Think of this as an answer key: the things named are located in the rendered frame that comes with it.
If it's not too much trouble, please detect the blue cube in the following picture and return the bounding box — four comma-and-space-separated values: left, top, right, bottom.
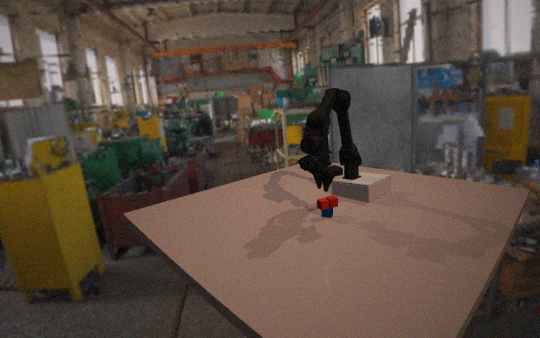
321, 208, 333, 218

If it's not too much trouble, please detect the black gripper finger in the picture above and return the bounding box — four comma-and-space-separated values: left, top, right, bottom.
319, 174, 334, 192
308, 170, 323, 189

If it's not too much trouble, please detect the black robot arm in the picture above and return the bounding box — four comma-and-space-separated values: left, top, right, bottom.
298, 88, 362, 180

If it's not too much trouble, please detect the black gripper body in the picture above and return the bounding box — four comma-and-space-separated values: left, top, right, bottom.
310, 148, 343, 177

